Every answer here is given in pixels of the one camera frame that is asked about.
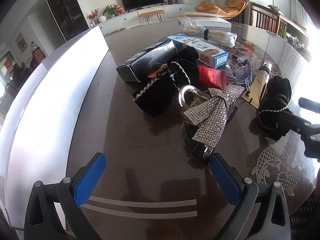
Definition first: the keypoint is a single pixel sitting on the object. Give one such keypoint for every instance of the black rectangular box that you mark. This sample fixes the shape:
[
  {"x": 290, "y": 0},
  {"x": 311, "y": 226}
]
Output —
[{"x": 142, "y": 64}]

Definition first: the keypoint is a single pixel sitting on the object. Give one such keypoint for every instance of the cream tube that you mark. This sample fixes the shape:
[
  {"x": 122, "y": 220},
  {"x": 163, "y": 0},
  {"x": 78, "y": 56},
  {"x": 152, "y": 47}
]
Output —
[{"x": 258, "y": 86}]

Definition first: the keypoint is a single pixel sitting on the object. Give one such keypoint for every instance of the rhinestone bow hair clip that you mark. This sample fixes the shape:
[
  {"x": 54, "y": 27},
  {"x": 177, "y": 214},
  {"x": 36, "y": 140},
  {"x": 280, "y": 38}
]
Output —
[{"x": 211, "y": 116}]

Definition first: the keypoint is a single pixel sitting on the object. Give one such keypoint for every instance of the wooden side desk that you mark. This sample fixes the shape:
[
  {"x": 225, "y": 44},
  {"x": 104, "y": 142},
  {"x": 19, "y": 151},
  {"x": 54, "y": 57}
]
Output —
[{"x": 295, "y": 35}]

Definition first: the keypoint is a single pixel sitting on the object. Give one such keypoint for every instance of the orange lounge chair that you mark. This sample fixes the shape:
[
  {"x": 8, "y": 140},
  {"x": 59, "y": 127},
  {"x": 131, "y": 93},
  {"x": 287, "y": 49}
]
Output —
[{"x": 231, "y": 10}]

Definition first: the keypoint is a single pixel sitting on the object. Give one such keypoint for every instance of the dining table with chairs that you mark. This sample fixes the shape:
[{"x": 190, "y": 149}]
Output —
[{"x": 22, "y": 72}]

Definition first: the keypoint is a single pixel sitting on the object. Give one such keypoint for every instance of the black knit glove white trim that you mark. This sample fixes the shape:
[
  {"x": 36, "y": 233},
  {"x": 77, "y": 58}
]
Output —
[{"x": 157, "y": 94}]

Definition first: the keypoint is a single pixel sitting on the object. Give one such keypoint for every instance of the white storage box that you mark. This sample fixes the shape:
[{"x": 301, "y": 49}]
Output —
[{"x": 37, "y": 131}]

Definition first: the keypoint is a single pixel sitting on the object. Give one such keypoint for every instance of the green potted plant left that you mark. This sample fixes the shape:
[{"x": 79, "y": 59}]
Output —
[{"x": 110, "y": 10}]

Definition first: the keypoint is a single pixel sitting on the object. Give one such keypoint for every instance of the white tv cabinet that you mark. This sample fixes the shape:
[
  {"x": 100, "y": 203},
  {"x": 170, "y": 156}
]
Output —
[{"x": 131, "y": 19}]

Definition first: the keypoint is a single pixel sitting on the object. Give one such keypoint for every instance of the wooden stool hairpin legs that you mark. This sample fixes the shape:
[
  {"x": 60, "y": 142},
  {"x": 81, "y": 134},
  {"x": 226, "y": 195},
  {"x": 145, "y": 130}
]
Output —
[{"x": 148, "y": 15}]

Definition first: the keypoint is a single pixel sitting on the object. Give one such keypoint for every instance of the black glass display cabinet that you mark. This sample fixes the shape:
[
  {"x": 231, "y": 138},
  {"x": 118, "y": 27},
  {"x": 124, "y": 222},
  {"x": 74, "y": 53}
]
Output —
[{"x": 69, "y": 17}]

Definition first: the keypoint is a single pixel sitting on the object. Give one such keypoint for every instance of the red flowers white vase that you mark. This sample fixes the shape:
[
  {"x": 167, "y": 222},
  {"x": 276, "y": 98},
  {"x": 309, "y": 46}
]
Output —
[{"x": 96, "y": 17}]

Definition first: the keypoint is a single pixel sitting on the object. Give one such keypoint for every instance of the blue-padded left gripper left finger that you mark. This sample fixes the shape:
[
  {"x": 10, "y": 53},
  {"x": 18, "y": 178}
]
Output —
[{"x": 41, "y": 218}]

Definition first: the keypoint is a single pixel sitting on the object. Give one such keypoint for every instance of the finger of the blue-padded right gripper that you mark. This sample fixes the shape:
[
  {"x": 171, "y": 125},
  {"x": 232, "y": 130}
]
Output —
[
  {"x": 309, "y": 105},
  {"x": 295, "y": 123}
]

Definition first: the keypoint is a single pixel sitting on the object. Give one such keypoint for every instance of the dark wooden chair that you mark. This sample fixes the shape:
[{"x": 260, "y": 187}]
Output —
[{"x": 264, "y": 18}]

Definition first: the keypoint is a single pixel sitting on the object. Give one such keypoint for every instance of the bagged wooden sticks bundle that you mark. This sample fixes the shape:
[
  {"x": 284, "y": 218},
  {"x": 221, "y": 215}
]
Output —
[{"x": 215, "y": 36}]

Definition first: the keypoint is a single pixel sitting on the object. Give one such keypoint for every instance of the white flat box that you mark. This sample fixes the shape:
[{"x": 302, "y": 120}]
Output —
[{"x": 209, "y": 21}]

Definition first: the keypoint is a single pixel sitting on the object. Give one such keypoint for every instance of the blue white medicine box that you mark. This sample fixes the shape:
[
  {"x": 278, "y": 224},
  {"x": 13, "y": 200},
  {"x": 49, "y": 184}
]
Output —
[{"x": 209, "y": 54}]

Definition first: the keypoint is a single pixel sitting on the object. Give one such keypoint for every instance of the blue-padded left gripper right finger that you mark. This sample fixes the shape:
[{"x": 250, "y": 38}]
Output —
[{"x": 272, "y": 220}]

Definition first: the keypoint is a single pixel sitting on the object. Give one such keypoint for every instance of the red foil packet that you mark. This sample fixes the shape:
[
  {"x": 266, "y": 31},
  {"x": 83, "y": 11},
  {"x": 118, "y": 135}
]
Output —
[{"x": 212, "y": 78}]

